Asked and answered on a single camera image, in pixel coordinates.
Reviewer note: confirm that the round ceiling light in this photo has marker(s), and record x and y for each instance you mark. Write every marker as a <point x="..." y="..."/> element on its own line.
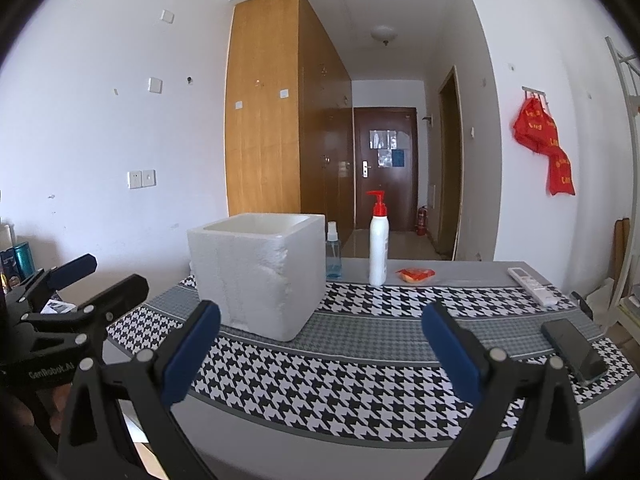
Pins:
<point x="384" y="34"/>

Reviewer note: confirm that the wooden side door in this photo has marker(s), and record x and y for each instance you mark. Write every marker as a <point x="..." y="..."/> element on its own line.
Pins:
<point x="450" y="170"/>

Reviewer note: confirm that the white foam box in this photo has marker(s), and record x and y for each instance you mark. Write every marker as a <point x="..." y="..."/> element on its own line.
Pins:
<point x="250" y="280"/>

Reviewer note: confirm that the dark blue box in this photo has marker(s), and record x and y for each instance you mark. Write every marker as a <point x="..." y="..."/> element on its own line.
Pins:
<point x="7" y="265"/>

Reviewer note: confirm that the white light switch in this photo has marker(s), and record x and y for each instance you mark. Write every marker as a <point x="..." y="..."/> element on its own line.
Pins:
<point x="155" y="85"/>
<point x="167" y="16"/>

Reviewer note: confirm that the small printed card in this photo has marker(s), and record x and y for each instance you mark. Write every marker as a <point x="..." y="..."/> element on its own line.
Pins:
<point x="56" y="307"/>

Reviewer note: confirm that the wooden boards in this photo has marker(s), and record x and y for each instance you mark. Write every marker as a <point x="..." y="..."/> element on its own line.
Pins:
<point x="621" y="250"/>

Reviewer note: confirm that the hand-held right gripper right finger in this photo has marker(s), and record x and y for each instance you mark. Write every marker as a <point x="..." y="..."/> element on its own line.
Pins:
<point x="450" y="355"/>

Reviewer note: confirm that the teal canister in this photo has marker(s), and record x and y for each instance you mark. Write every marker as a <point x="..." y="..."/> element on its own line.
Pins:
<point x="23" y="260"/>

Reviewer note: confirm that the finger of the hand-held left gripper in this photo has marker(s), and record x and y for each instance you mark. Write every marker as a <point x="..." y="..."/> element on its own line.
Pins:
<point x="120" y="292"/>
<point x="75" y="266"/>

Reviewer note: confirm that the houndstooth table cloth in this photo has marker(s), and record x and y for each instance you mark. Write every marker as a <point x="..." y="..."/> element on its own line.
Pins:
<point x="310" y="385"/>

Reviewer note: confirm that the white remote control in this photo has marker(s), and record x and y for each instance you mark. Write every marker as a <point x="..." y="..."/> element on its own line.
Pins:
<point x="534" y="286"/>

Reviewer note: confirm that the metal wall hook rack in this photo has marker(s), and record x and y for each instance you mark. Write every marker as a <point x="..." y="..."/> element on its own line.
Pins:
<point x="534" y="90"/>

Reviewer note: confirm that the wooden wardrobe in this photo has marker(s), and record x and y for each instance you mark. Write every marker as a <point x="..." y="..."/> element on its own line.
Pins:
<point x="265" y="110"/>

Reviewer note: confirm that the grey notice sheet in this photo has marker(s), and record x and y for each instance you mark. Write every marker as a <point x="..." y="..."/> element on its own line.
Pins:
<point x="383" y="139"/>

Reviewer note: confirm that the clear spray bottle blue liquid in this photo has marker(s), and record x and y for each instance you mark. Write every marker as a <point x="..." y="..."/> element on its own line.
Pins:
<point x="333" y="260"/>

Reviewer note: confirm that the red printed bag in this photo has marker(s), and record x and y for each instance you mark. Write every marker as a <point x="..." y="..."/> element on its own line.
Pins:
<point x="535" y="127"/>

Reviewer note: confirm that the white metal bunk bed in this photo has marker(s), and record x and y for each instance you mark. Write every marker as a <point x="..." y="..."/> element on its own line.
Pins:
<point x="622" y="90"/>

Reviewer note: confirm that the red fire extinguisher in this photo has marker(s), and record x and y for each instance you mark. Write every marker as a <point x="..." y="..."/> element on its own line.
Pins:
<point x="423" y="221"/>

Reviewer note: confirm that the black smartphone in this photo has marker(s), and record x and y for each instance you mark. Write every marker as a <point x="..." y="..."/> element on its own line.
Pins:
<point x="575" y="350"/>

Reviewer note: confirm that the dark brown door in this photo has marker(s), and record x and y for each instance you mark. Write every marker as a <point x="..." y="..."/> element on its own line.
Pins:
<point x="385" y="195"/>

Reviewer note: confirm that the blue notice sheet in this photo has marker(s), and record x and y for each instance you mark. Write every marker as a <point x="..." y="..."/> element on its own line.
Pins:
<point x="398" y="157"/>

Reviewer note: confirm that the orange snack packet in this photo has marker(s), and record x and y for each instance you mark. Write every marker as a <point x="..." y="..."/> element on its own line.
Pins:
<point x="415" y="275"/>

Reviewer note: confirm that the person's left hand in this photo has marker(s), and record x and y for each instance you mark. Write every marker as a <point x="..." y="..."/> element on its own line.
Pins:
<point x="20" y="417"/>

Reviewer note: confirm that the white wall socket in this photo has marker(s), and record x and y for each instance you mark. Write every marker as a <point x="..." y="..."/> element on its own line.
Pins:
<point x="148" y="178"/>
<point x="134" y="179"/>

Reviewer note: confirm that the white pump bottle red pump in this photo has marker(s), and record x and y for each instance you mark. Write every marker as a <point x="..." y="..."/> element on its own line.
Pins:
<point x="378" y="250"/>

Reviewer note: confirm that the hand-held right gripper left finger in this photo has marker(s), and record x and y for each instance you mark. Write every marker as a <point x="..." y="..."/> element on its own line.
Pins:
<point x="192" y="355"/>

